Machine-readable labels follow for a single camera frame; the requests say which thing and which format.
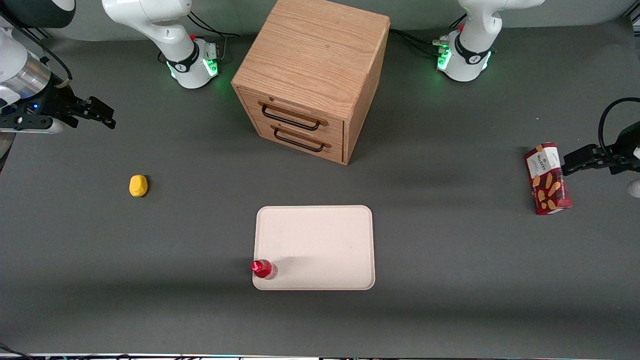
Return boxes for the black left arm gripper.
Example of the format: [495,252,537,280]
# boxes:
[561,122,640,177]

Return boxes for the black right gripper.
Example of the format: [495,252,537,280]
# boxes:
[0,80,117,130]

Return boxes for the red coke bottle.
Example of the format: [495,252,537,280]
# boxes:
[250,258,278,280]

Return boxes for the beige plastic tray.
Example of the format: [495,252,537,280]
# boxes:
[251,204,376,291]

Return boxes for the red cookie box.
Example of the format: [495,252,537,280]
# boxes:
[523,142,573,216]

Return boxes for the yellow lemon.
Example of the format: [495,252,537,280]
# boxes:
[128,174,149,198]

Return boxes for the wooden drawer front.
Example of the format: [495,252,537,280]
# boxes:
[254,119,346,166]
[237,86,346,147]

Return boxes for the wooden drawer cabinet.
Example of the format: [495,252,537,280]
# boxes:
[230,0,391,166]

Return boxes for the black looped cable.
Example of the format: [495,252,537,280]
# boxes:
[598,97,640,157]

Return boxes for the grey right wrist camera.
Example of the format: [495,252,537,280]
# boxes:
[0,116,66,136]

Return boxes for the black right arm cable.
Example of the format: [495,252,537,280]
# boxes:
[20,30,74,90]

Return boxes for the black right base cables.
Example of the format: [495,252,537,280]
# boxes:
[186,9,242,51]

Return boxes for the black base cables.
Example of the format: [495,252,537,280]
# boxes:
[186,9,242,51]
[389,14,468,57]

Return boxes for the black left base cables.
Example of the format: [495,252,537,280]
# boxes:
[389,14,468,57]

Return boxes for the black metal drawer handle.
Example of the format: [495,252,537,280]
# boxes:
[270,124,332,153]
[258,100,330,132]

